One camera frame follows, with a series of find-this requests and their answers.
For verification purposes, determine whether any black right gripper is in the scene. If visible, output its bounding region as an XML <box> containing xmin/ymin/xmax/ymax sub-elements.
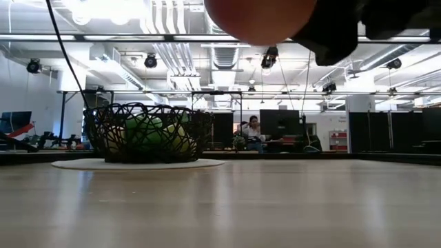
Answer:
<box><xmin>291</xmin><ymin>0</ymin><xmax>441</xmax><ymax>67</ymax></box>

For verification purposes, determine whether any orange-red round fruit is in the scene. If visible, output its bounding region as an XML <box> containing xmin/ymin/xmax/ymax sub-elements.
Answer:
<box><xmin>203</xmin><ymin>0</ymin><xmax>318</xmax><ymax>47</ymax></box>

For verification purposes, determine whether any green pear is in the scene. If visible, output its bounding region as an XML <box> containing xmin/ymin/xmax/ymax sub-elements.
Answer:
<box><xmin>164</xmin><ymin>123</ymin><xmax>196</xmax><ymax>154</ymax></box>

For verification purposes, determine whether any green apple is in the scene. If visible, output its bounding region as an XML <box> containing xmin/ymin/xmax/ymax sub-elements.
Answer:
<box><xmin>124</xmin><ymin>115</ymin><xmax>165</xmax><ymax>145</ymax></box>

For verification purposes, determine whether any long horizontal rig bar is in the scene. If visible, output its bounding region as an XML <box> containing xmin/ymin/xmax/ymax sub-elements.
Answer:
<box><xmin>240</xmin><ymin>90</ymin><xmax>441</xmax><ymax>96</ymax></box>

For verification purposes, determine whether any white column top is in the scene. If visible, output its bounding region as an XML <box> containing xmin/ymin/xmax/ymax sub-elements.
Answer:
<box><xmin>345</xmin><ymin>94</ymin><xmax>376</xmax><ymax>113</ymax></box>

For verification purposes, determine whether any large black monitor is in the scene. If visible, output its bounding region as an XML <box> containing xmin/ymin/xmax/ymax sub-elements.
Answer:
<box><xmin>258</xmin><ymin>109</ymin><xmax>301</xmax><ymax>138</ymax></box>

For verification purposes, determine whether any red bin shelf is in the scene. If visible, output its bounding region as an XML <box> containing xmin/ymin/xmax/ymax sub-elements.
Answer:
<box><xmin>329</xmin><ymin>130</ymin><xmax>349</xmax><ymax>152</ymax></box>

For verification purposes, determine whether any black office chair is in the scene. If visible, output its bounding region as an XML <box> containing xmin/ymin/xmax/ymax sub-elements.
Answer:
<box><xmin>305</xmin><ymin>134</ymin><xmax>323</xmax><ymax>154</ymax></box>

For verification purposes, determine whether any person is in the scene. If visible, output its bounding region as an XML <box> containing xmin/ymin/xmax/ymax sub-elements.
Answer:
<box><xmin>240</xmin><ymin>115</ymin><xmax>267</xmax><ymax>154</ymax></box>

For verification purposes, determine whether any small potted plant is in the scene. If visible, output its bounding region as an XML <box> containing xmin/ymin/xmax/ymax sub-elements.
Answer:
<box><xmin>232</xmin><ymin>134</ymin><xmax>246</xmax><ymax>152</ymax></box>

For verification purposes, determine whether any black partition panel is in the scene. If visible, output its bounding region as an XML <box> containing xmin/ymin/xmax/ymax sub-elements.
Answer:
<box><xmin>212</xmin><ymin>112</ymin><xmax>235</xmax><ymax>149</ymax></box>

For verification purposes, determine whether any black workstation desk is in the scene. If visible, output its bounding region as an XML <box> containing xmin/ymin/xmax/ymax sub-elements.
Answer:
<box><xmin>411</xmin><ymin>139</ymin><xmax>441</xmax><ymax>155</ymax></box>

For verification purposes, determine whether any white round mat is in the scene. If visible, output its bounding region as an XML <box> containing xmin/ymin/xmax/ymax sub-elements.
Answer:
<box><xmin>50</xmin><ymin>157</ymin><xmax>227</xmax><ymax>172</ymax></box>

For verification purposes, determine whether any black background robot equipment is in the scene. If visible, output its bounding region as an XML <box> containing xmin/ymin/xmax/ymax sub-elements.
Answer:
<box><xmin>36</xmin><ymin>132</ymin><xmax>83</xmax><ymax>151</ymax></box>

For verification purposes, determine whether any red angled bar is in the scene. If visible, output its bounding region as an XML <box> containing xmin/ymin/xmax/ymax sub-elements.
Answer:
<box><xmin>6</xmin><ymin>123</ymin><xmax>35</xmax><ymax>139</ymax></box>

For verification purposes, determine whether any black curved equipment part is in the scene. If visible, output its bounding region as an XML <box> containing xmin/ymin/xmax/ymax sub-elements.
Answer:
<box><xmin>0</xmin><ymin>132</ymin><xmax>39</xmax><ymax>154</ymax></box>

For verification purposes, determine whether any black partition wall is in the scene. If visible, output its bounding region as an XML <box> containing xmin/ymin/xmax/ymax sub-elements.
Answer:
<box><xmin>348</xmin><ymin>107</ymin><xmax>441</xmax><ymax>154</ymax></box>

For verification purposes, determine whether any ribbed ceiling duct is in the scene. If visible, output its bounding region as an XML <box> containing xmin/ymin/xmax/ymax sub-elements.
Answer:
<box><xmin>212</xmin><ymin>46</ymin><xmax>238</xmax><ymax>71</ymax></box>

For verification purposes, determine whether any black background rig frame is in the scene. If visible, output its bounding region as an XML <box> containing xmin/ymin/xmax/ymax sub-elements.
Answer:
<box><xmin>191</xmin><ymin>90</ymin><xmax>243</xmax><ymax>152</ymax></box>
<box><xmin>57</xmin><ymin>89</ymin><xmax>115</xmax><ymax>145</ymax></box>

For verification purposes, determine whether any white ceiling air duct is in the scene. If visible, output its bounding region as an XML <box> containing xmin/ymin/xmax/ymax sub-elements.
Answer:
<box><xmin>90</xmin><ymin>50</ymin><xmax>146</xmax><ymax>92</ymax></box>

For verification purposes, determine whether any black wire basket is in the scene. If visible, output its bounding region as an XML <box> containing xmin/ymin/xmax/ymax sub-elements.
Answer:
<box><xmin>83</xmin><ymin>102</ymin><xmax>215</xmax><ymax>165</ymax></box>

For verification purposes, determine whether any black overhead frame beam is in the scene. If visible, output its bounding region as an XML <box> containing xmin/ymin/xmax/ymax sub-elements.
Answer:
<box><xmin>0</xmin><ymin>33</ymin><xmax>441</xmax><ymax>44</ymax></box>

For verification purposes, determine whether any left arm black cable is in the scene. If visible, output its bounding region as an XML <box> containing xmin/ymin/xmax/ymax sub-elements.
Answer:
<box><xmin>45</xmin><ymin>0</ymin><xmax>91</xmax><ymax>108</ymax></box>

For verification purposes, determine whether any dark wall monitor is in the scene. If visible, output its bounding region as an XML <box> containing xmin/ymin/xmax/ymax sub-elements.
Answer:
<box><xmin>0</xmin><ymin>110</ymin><xmax>33</xmax><ymax>134</ymax></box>

